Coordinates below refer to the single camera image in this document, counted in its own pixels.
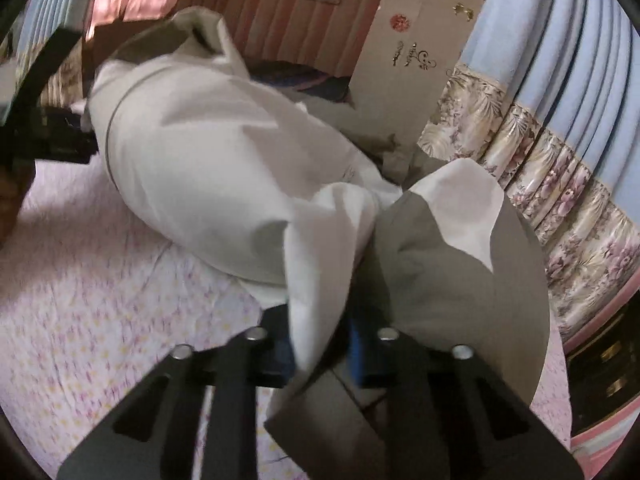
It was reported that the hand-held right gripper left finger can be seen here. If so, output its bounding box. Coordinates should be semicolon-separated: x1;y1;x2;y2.
56;305;297;480

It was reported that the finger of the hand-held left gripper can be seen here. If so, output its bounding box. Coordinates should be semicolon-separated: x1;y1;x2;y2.
34;127;99;165

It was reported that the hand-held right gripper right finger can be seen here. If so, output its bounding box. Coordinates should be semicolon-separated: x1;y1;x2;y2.
347;326;585;480

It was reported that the white and grey garment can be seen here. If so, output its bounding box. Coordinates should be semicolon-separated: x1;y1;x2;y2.
80;6;551;480

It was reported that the pink floral bedsheet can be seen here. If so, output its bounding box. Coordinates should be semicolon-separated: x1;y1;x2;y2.
0;157;573;480

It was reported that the dark cabinet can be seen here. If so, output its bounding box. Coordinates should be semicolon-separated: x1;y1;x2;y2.
564;280;640;437

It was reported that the striped blue blanket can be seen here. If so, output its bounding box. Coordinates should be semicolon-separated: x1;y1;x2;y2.
249;60;357;107

